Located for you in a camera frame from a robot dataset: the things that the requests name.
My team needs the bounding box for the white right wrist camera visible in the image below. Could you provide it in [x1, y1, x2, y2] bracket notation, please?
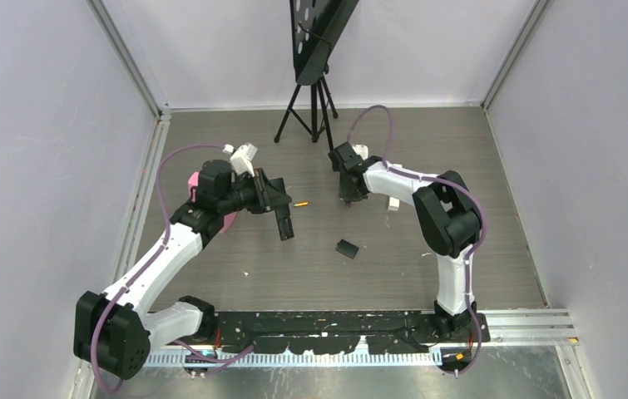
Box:
[352, 144, 369, 160]

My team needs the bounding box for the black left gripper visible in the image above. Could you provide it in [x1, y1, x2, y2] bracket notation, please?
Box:
[219, 168, 290, 216]

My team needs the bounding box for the white remote control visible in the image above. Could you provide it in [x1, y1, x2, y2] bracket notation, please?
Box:
[388, 196, 400, 212]

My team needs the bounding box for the pink metronome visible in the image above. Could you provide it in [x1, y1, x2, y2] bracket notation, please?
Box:
[187, 171, 238, 234]

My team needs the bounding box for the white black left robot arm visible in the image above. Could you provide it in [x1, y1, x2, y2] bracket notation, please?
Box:
[73, 160, 294, 380]

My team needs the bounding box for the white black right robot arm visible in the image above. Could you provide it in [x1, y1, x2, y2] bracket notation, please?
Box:
[329, 142, 485, 342]

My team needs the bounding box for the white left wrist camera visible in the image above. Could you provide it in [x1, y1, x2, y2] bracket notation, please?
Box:
[222, 142, 258, 176]

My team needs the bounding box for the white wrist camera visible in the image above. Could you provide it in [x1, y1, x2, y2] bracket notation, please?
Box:
[352, 144, 369, 160]
[222, 142, 258, 176]

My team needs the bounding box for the black music stand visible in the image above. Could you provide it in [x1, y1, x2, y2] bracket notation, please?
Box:
[274, 0, 359, 150]

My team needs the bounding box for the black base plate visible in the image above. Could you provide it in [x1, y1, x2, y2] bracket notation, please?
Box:
[195, 310, 490, 355]

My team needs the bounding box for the black remote battery cover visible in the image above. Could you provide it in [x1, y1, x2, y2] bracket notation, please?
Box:
[335, 239, 359, 259]

